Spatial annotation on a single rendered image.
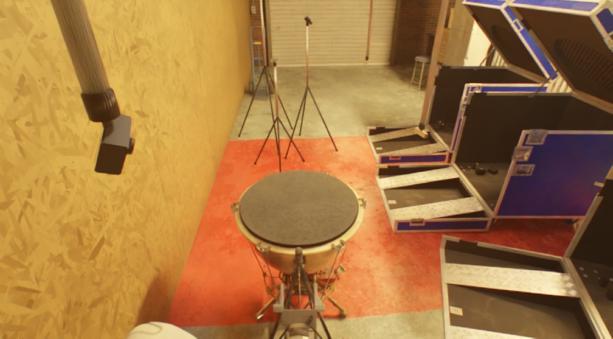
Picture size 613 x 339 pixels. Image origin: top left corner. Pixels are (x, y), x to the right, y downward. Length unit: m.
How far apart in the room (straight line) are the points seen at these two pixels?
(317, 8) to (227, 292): 6.60
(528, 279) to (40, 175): 2.71
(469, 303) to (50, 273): 2.26
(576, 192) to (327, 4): 6.18
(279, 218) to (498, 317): 1.56
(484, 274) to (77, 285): 2.38
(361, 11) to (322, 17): 0.93
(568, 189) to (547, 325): 1.08
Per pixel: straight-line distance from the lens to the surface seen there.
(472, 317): 2.47
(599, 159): 3.16
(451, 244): 2.79
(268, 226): 1.63
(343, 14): 7.97
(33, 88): 1.33
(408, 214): 2.99
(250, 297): 2.38
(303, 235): 1.57
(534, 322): 2.62
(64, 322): 1.50
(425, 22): 8.68
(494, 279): 2.66
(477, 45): 5.44
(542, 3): 3.02
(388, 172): 3.52
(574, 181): 3.17
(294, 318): 1.34
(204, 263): 2.64
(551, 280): 2.75
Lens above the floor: 1.89
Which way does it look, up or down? 28 degrees down
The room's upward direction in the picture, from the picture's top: straight up
